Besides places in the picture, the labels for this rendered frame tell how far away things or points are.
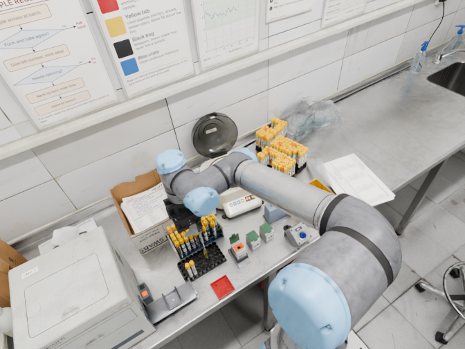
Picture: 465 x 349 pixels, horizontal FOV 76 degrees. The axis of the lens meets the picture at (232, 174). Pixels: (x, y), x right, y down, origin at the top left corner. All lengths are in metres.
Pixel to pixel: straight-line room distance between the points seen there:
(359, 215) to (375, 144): 1.23
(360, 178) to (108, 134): 1.11
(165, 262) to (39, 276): 0.44
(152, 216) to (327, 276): 0.98
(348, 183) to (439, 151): 0.53
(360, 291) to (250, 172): 0.36
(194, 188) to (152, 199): 0.68
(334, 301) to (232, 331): 1.62
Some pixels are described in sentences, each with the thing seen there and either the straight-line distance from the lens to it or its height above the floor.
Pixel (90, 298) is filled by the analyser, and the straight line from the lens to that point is 0.93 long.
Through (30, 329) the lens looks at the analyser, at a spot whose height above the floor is 1.17.
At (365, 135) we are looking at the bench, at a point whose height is 0.87.
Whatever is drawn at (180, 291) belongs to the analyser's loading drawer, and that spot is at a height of 0.91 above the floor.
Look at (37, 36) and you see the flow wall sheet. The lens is 1.10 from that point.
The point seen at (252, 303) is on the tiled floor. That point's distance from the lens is 2.07.
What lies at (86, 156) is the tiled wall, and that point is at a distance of 1.32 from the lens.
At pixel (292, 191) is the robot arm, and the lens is 0.60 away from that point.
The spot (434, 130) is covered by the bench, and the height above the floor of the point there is 0.87.
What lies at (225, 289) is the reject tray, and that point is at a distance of 1.16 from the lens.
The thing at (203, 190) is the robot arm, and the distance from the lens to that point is 0.69.
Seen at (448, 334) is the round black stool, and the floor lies 0.09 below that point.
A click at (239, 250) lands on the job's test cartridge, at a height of 0.95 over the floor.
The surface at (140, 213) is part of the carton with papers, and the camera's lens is 1.34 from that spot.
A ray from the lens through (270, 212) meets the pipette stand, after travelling 1.21.
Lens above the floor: 1.94
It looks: 46 degrees down
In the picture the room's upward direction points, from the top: 6 degrees counter-clockwise
